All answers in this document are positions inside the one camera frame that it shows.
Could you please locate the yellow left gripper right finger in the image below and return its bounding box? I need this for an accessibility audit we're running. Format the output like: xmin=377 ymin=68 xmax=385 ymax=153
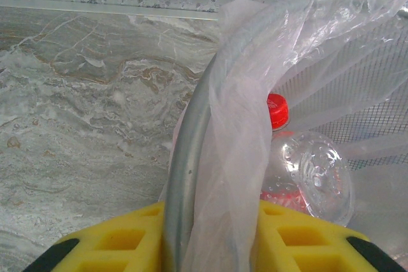
xmin=248 ymin=200 xmax=408 ymax=272

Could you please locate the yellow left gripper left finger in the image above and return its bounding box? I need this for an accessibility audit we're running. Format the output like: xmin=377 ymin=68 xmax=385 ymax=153
xmin=22 ymin=201 xmax=168 ymax=272

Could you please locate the clear bottle red Coca-Cola label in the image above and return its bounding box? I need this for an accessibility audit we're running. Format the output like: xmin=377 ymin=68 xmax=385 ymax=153
xmin=259 ymin=92 xmax=356 ymax=229

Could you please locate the grey mesh waste bin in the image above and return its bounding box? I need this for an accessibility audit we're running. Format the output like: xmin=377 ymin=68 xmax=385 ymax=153
xmin=161 ymin=7 xmax=408 ymax=272

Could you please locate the translucent plastic bin liner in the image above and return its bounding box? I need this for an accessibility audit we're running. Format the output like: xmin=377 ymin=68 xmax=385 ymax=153
xmin=159 ymin=0 xmax=408 ymax=272

